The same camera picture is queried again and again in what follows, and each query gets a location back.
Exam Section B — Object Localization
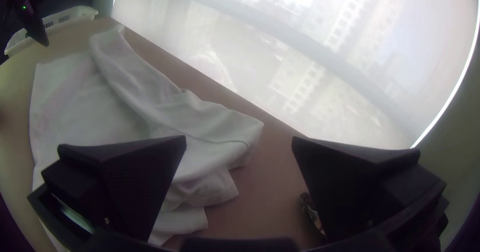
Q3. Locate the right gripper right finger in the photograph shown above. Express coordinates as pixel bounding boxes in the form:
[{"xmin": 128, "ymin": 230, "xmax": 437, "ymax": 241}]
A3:
[{"xmin": 291, "ymin": 136, "xmax": 447, "ymax": 242}]

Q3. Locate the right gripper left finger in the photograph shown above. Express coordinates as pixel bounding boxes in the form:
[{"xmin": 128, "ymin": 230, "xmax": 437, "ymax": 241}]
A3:
[{"xmin": 41, "ymin": 134, "xmax": 187, "ymax": 242}]

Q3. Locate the white laundry basket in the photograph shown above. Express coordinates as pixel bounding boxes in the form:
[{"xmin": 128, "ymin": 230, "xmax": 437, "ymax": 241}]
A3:
[{"xmin": 4, "ymin": 6, "xmax": 99, "ymax": 56}]

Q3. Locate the white t-shirt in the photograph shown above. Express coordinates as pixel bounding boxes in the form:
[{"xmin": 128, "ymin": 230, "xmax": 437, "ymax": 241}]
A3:
[{"xmin": 29, "ymin": 25, "xmax": 265, "ymax": 247}]

